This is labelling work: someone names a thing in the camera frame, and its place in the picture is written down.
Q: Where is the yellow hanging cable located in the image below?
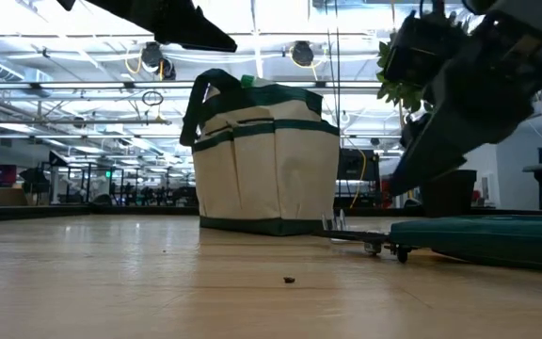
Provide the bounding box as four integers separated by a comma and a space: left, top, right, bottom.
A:
347, 149, 369, 210

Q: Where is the black metal garden hand tool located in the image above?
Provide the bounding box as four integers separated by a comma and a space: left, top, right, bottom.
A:
311, 208, 414, 265

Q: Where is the hanging black cable loop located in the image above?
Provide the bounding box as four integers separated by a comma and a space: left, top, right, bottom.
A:
140, 89, 166, 107

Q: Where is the cream canvas bag green trim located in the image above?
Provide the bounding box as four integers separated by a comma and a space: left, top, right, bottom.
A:
178, 68, 342, 237

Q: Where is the black monitor on cart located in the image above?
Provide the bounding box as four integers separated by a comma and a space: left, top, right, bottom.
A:
336, 147, 381, 209

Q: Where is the teal foam kneeling pad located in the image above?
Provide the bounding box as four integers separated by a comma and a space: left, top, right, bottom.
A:
388, 214, 542, 275

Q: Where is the black ceiling cable reel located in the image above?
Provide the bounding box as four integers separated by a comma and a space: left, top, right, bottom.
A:
289, 40, 315, 68
139, 40, 177, 82

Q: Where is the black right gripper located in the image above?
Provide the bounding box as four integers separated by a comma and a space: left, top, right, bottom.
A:
388, 25, 536, 198

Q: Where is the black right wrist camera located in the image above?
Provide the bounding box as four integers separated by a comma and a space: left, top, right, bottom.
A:
382, 9, 461, 89

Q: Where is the potted plant in black pot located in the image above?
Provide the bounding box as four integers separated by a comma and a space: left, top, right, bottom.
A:
375, 40, 479, 219

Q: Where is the green transparent spray bottle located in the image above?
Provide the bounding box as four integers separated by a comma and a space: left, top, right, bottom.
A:
240, 73, 278, 89

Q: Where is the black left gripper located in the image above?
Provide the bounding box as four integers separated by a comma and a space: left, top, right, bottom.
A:
84, 0, 239, 54

